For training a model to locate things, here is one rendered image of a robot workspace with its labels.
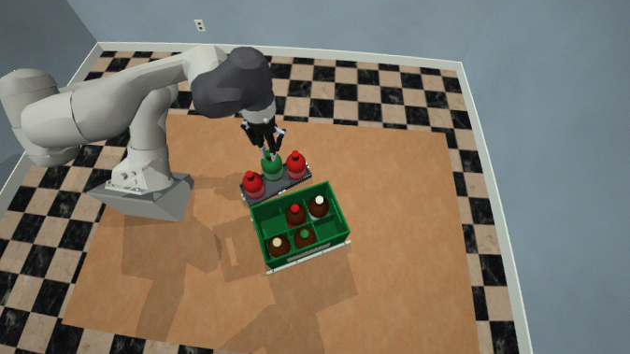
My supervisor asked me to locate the green bottle with light green label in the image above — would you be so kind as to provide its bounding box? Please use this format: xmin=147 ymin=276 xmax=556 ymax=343
xmin=261 ymin=149 xmax=284 ymax=182

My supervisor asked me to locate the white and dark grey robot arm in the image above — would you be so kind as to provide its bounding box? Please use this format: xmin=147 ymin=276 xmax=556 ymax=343
xmin=0 ymin=45 xmax=276 ymax=195

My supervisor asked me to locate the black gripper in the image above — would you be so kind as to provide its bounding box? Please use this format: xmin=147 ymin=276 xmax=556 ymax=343
xmin=240 ymin=115 xmax=286 ymax=162

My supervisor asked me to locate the red bottle with pink label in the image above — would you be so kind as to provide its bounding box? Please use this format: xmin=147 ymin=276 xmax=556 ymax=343
xmin=242 ymin=171 xmax=265 ymax=199
xmin=286 ymin=150 xmax=306 ymax=180

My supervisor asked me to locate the brown bottle with red cap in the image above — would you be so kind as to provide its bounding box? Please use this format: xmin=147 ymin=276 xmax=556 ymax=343
xmin=285 ymin=204 xmax=307 ymax=228

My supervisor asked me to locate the brown bottle with green cap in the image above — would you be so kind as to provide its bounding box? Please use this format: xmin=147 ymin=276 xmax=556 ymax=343
xmin=294 ymin=227 xmax=316 ymax=249

